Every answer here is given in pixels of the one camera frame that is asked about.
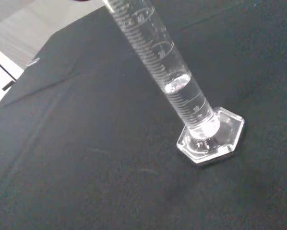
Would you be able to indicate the black bench cloth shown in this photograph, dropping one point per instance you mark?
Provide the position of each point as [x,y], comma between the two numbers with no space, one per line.
[110,155]

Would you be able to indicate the white panel with black edges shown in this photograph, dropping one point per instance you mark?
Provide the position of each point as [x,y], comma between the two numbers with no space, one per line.
[2,72]

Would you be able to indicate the clear tape strip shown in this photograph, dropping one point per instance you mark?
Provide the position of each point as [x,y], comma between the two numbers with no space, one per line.
[33,61]

